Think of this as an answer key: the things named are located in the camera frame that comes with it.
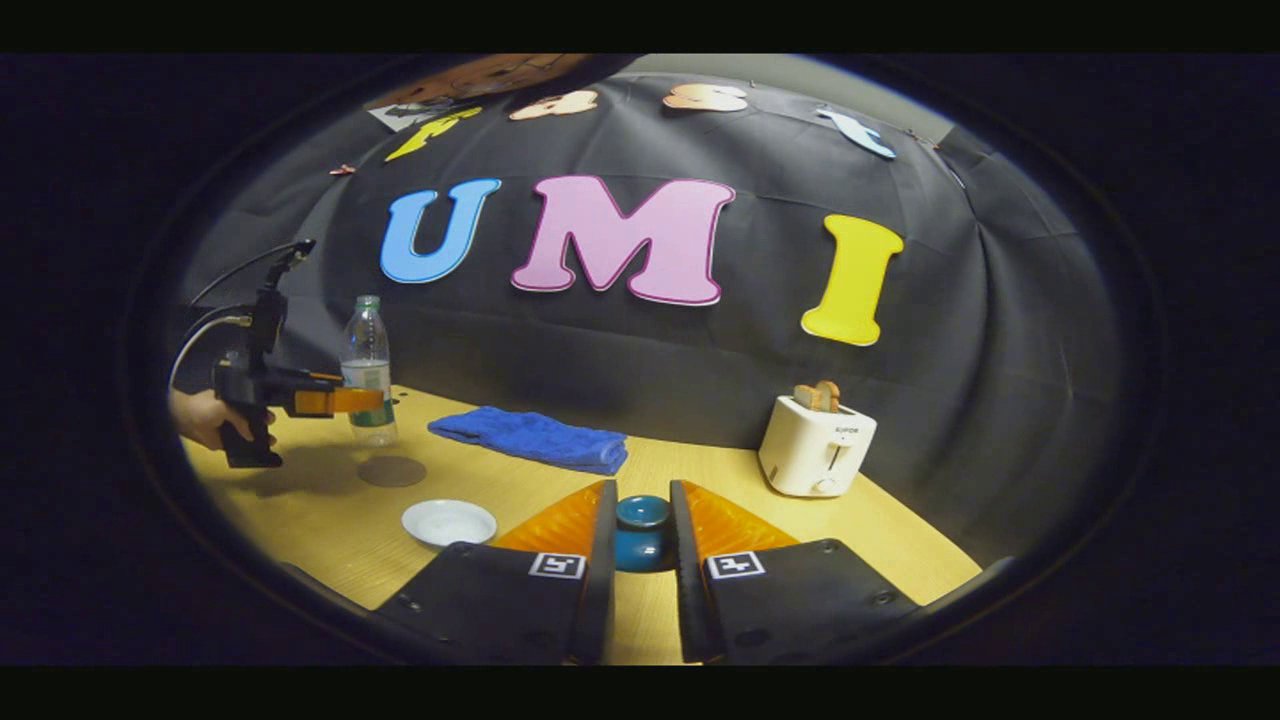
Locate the clear plastic water bottle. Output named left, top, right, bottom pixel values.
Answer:
left=338, top=294, right=400, bottom=449

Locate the brown panel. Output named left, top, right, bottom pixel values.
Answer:
left=385, top=54, right=597, bottom=112

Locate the white toaster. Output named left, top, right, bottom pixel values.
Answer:
left=757, top=394, right=879, bottom=499

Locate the grey cable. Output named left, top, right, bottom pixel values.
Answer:
left=167, top=314, right=252, bottom=392

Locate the round brown coaster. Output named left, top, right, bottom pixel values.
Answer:
left=356, top=455, right=429, bottom=490

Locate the black backdrop cloth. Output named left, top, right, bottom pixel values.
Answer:
left=175, top=70, right=1126, bottom=541

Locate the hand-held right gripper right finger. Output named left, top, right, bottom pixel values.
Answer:
left=669, top=479, right=922, bottom=666

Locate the blue folded towel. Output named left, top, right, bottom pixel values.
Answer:
left=427, top=404, right=630, bottom=477

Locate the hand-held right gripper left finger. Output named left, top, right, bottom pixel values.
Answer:
left=372, top=479, right=619, bottom=666

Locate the black cable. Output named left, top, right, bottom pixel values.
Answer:
left=187, top=239, right=301, bottom=307

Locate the white teacup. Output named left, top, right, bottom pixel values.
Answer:
left=401, top=498, right=499, bottom=549

